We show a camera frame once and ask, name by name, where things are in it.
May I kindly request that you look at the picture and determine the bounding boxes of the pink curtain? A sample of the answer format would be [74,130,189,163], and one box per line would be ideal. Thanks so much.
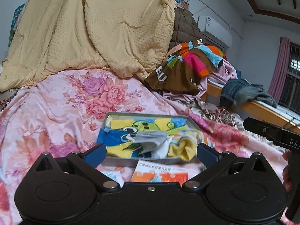
[268,37,290,103]

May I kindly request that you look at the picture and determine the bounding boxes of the blue white plastic packet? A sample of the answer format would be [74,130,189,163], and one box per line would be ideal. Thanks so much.
[102,170,124,187]

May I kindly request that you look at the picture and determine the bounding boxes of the pink floral quilt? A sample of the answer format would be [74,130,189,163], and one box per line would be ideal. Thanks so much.
[0,68,289,225]

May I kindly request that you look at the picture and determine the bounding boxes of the gold brocade bedsheet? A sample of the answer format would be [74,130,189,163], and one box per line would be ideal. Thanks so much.
[191,100,278,149]

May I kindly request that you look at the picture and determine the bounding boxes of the person right hand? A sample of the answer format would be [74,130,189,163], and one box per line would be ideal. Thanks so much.
[282,151,292,191]

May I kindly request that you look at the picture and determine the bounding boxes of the blue wall poster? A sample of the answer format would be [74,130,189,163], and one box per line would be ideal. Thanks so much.
[8,4,25,47]

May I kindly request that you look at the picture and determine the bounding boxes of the window with bars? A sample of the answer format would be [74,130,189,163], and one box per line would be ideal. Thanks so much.
[279,43,300,114]

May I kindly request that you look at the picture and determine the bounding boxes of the beige dotted blanket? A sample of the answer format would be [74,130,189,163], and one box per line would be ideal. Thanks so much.
[1,0,176,91]

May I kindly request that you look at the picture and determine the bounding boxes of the yellow striped drawstring pouch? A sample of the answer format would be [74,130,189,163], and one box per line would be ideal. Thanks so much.
[167,130,204,161]

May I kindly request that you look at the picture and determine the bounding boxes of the grey face mask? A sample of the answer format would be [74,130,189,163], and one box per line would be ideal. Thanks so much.
[126,131,168,155]

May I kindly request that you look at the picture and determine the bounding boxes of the wooden bed rail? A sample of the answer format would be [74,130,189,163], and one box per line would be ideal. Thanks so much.
[201,81,299,134]

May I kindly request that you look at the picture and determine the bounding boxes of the brown multicolour striped garment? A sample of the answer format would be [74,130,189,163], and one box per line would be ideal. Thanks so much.
[145,39,227,95]

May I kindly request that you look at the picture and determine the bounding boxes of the blue denim jeans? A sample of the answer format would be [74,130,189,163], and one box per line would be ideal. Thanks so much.
[219,79,251,108]

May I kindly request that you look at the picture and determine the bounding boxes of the orange white medicine box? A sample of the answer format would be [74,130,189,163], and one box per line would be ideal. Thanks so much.
[131,160,188,185]

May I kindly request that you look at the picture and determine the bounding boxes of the brown quilted duvet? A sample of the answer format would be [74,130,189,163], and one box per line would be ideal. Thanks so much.
[168,8,207,50]

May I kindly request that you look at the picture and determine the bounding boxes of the white air conditioner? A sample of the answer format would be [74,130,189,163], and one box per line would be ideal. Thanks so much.
[197,16,233,49]

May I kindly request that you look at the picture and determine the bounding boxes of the white cloth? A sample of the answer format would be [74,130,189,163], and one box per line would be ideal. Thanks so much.
[151,137,172,159]

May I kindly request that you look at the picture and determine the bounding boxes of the dark grey garment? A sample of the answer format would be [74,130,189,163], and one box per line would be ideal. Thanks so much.
[233,85,277,108]

